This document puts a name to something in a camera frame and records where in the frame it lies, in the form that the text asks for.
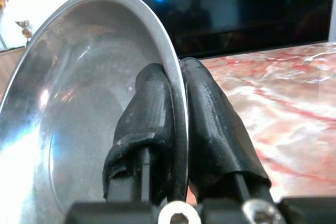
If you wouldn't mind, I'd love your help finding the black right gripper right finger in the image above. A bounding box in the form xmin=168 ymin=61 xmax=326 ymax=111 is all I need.
xmin=180 ymin=57 xmax=274 ymax=204

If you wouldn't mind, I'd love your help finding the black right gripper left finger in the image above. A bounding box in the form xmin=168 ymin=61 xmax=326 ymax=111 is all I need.
xmin=102 ymin=63 xmax=176 ymax=204

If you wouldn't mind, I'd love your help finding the round stainless steel plate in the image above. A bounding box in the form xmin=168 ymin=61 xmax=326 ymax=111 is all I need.
xmin=0 ymin=0 xmax=190 ymax=224

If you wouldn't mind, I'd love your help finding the black flat screen television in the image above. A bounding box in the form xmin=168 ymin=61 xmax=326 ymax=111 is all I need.
xmin=125 ymin=0 xmax=330 ymax=60

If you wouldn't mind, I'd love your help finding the brown wooden cabinet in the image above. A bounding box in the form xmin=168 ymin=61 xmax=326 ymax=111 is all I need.
xmin=0 ymin=46 xmax=27 ymax=100

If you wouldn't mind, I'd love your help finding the dried flower decoration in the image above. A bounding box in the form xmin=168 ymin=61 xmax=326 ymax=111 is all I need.
xmin=0 ymin=0 xmax=34 ymax=43

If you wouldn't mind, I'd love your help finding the white cable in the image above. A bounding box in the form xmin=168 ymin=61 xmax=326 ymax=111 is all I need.
xmin=304 ymin=50 xmax=336 ymax=64

